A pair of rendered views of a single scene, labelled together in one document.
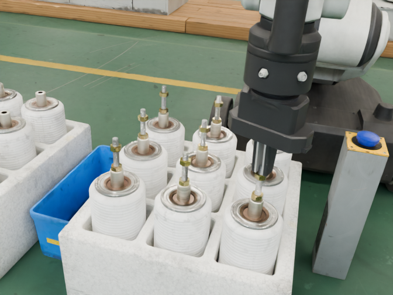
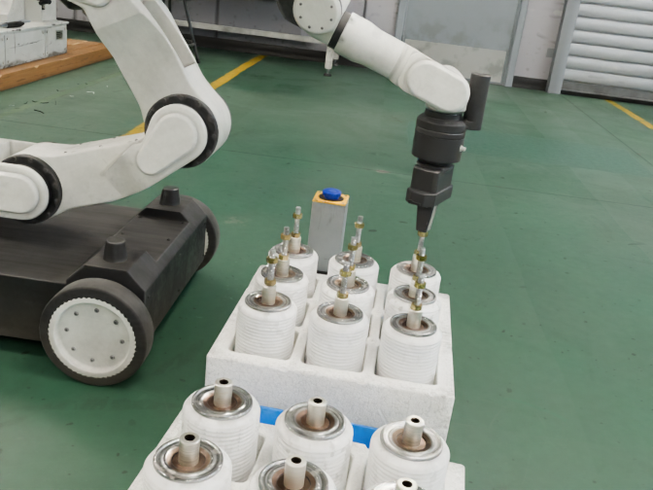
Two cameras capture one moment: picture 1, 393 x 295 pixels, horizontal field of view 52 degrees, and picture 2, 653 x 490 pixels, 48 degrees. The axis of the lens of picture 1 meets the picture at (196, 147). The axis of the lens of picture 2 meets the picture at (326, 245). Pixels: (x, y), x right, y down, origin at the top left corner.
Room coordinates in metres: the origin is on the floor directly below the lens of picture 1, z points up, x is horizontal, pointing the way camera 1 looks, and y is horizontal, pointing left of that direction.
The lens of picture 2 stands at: (0.85, 1.15, 0.77)
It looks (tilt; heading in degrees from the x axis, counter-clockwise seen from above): 21 degrees down; 262
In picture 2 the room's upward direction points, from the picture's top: 7 degrees clockwise
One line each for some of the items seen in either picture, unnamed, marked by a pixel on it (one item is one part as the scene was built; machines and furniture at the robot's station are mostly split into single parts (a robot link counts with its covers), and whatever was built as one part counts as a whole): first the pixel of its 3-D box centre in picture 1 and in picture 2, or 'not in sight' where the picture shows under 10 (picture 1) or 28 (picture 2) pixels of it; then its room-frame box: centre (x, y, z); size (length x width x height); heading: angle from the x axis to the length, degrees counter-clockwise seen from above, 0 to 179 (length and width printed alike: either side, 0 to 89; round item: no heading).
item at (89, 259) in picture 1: (196, 226); (336, 364); (0.64, -0.01, 0.09); 0.39 x 0.39 x 0.18; 77
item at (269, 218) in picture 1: (254, 213); (416, 269); (0.50, -0.10, 0.25); 0.08 x 0.08 x 0.01
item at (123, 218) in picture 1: (119, 224); (404, 374); (0.56, 0.13, 0.16); 0.10 x 0.10 x 0.18
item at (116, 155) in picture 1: (116, 158); (418, 296); (0.56, 0.13, 0.30); 0.01 x 0.01 x 0.08
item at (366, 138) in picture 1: (367, 140); (331, 194); (0.65, -0.31, 0.32); 0.04 x 0.04 x 0.02
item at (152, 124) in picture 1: (163, 124); (268, 301); (0.79, 0.08, 0.25); 0.08 x 0.08 x 0.01
